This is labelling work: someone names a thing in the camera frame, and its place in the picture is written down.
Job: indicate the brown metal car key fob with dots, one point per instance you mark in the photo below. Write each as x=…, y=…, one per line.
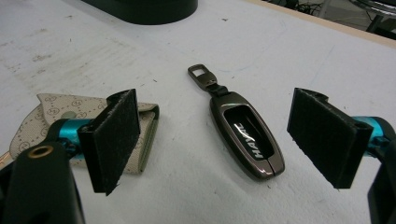
x=243, y=130

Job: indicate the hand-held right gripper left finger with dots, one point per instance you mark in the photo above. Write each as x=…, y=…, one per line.
x=112, y=143

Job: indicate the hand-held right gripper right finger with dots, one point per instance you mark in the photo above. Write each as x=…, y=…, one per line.
x=330, y=140

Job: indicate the black round base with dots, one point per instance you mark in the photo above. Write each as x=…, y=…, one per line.
x=140, y=9

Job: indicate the beige patterned fabric pouch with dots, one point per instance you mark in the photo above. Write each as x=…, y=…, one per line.
x=59, y=115

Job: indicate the metal stand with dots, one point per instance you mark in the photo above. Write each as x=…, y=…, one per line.
x=373, y=12

